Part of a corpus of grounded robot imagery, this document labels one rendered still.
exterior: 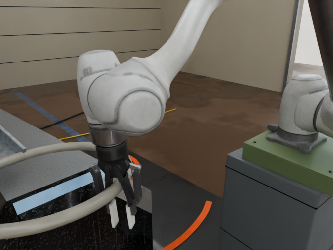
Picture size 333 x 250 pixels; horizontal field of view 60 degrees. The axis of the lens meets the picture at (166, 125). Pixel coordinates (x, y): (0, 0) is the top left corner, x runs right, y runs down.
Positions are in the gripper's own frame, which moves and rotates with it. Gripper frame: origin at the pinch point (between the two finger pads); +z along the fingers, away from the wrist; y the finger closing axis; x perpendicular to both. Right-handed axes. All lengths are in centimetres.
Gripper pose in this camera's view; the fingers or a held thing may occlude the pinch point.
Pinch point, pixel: (122, 214)
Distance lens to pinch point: 79.4
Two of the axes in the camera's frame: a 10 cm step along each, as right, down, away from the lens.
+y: -9.7, 0.2, 2.4
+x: -2.2, 3.1, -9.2
